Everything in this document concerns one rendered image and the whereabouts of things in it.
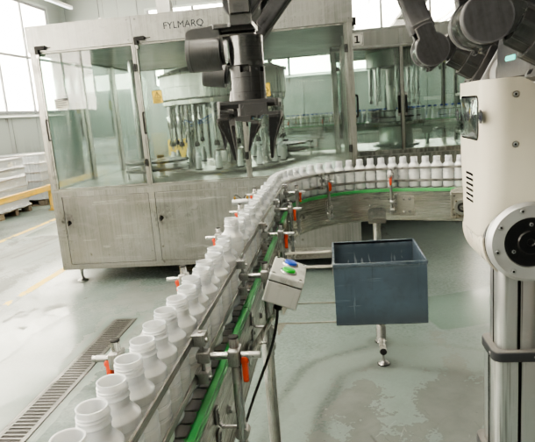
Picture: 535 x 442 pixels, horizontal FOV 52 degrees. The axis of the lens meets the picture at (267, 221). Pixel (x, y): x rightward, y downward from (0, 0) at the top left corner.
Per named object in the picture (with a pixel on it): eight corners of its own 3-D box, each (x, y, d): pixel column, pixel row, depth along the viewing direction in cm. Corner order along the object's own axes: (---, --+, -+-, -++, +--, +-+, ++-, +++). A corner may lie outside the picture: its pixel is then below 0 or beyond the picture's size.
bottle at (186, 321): (176, 376, 103) (166, 292, 100) (207, 376, 102) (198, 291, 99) (165, 392, 97) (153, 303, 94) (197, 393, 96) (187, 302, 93)
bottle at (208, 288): (191, 342, 118) (182, 267, 115) (217, 335, 121) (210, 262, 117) (200, 352, 113) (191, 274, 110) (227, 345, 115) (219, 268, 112)
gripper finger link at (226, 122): (261, 160, 92) (258, 103, 90) (219, 162, 93) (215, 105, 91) (267, 156, 99) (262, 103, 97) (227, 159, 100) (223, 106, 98)
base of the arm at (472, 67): (475, 88, 128) (502, 39, 125) (444, 73, 128) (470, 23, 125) (466, 89, 136) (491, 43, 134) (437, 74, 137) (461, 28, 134)
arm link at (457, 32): (539, 7, 83) (526, 13, 89) (478, -23, 83) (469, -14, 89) (507, 64, 85) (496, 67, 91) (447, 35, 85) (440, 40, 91)
